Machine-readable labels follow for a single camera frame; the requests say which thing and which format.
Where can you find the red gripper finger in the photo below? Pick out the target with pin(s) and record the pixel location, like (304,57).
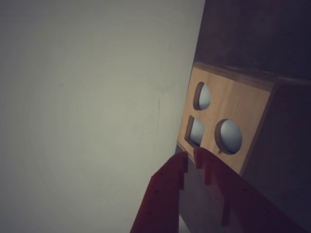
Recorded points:
(243,206)
(162,194)

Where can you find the wooden shape sorter box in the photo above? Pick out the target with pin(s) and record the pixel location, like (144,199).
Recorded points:
(243,104)

